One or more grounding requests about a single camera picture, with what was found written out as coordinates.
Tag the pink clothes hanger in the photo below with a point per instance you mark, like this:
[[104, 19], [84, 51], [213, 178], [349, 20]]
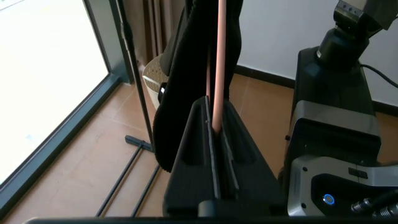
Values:
[[220, 62]]

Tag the window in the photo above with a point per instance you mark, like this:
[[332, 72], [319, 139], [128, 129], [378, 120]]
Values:
[[46, 77]]

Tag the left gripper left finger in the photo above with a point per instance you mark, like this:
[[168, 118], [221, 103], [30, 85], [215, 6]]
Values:
[[189, 174]]

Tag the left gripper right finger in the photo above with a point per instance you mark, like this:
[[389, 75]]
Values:
[[255, 186]]

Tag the white laundry basket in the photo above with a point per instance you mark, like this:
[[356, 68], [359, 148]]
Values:
[[152, 77]]

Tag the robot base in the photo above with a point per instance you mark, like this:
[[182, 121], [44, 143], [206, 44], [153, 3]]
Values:
[[329, 133]]

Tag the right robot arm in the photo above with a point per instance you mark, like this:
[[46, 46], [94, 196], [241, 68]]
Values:
[[345, 43]]

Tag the black clothes rack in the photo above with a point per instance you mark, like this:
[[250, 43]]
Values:
[[140, 102]]

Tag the black shorts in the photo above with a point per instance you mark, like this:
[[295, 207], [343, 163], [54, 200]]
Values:
[[186, 77]]

